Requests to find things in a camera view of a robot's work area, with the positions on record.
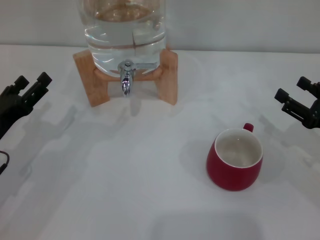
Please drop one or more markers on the glass water dispenser jar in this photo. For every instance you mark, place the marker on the glass water dispenser jar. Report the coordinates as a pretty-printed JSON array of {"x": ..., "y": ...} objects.
[{"x": 120, "y": 37}]

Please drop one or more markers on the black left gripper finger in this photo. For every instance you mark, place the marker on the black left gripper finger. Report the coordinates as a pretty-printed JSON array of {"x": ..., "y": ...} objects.
[
  {"x": 21, "y": 81},
  {"x": 41, "y": 83}
]

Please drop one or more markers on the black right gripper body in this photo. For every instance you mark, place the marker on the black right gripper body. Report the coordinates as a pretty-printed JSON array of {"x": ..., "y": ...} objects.
[{"x": 316, "y": 115}]

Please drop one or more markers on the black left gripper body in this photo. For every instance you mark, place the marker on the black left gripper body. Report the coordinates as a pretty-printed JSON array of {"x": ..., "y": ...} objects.
[{"x": 11, "y": 112}]

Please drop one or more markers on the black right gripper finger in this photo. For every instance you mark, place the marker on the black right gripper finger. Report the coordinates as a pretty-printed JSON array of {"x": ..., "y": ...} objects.
[
  {"x": 292, "y": 105},
  {"x": 311, "y": 87}
]

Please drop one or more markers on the chrome faucet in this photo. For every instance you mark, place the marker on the chrome faucet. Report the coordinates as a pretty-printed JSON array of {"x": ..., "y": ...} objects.
[{"x": 125, "y": 82}]

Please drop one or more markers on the red ceramic cup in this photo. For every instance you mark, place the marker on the red ceramic cup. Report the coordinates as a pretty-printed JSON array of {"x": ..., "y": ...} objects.
[{"x": 225, "y": 175}]

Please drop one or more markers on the wooden dispenser stand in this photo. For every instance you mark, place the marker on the wooden dispenser stand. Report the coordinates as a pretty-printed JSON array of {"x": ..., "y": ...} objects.
[{"x": 97, "y": 85}]

